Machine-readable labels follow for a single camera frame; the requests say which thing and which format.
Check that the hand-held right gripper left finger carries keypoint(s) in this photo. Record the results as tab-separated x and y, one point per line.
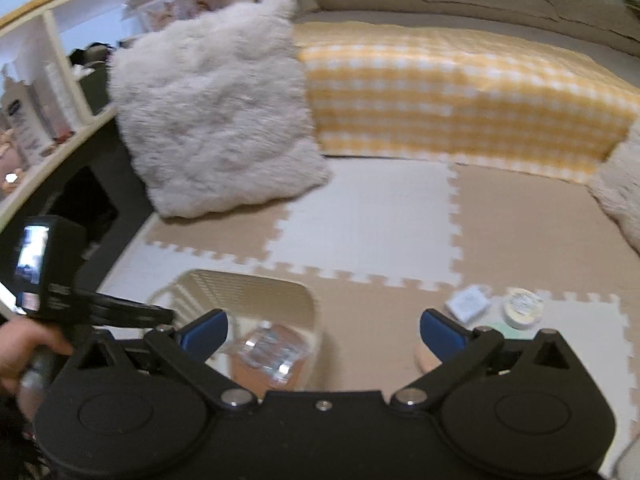
207	334

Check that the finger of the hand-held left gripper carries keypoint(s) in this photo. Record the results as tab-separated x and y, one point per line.
125	312

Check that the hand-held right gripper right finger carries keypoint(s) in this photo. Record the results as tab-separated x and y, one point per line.
442	334

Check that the white square charger box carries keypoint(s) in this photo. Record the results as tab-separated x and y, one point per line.
467	302

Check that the clear plastic case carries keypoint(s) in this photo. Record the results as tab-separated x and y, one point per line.
270	355

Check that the cream plastic woven basket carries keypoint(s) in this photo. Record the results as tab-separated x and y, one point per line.
280	290

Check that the person's left hand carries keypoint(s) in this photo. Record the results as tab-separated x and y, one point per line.
17	347

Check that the white foam mat tile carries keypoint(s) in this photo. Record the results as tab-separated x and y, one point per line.
365	220
585	330
145	270

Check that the beige foam mat tile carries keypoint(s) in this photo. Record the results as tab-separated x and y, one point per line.
215	235
370	330
530	230

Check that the round white tin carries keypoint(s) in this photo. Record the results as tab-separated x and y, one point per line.
522	307

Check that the white lotion pump bottle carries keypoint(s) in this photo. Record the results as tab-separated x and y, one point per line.
22	125

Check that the dark bag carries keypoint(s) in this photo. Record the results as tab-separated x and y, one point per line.
90	72

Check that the white wooden shelf unit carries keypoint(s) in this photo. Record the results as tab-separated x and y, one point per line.
62	60

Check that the large fluffy white pillow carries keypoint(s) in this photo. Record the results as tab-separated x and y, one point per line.
215	110

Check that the small fluffy white pillow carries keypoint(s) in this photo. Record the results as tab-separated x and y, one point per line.
620	195

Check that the yellow checked blanket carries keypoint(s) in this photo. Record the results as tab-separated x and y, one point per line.
450	100

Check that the clear plastic container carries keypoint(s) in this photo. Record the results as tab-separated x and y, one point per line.
170	5

